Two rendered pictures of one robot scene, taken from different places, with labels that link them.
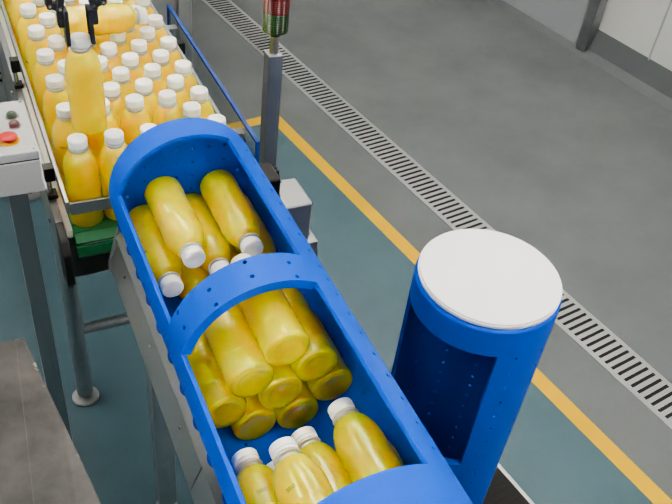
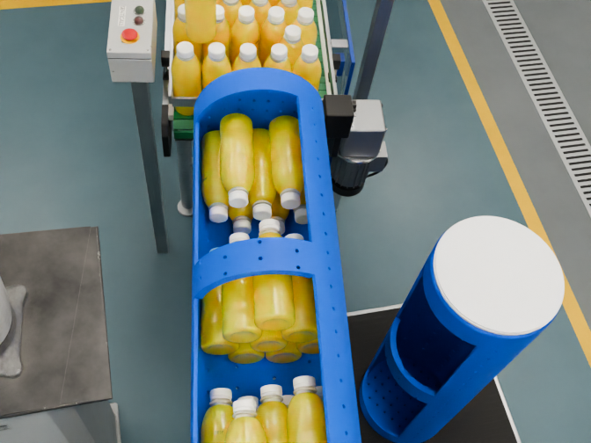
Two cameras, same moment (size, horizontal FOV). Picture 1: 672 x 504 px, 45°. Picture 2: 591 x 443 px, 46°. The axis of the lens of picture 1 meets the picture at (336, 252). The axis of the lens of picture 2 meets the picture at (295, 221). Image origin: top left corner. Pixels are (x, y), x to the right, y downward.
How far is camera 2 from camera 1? 0.43 m
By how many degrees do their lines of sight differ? 21
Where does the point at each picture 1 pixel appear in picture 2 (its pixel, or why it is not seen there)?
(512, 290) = (512, 294)
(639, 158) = not seen: outside the picture
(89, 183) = (190, 85)
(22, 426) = (75, 307)
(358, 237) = (456, 119)
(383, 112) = not seen: outside the picture
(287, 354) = (274, 325)
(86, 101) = (197, 18)
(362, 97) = not seen: outside the picture
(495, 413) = (470, 377)
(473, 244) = (497, 236)
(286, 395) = (273, 345)
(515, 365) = (493, 355)
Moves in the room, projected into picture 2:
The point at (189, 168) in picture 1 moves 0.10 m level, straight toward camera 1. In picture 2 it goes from (265, 105) to (253, 140)
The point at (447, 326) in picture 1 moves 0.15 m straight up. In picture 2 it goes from (441, 309) to (463, 276)
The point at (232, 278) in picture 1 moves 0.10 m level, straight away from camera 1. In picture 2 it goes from (244, 254) to (262, 208)
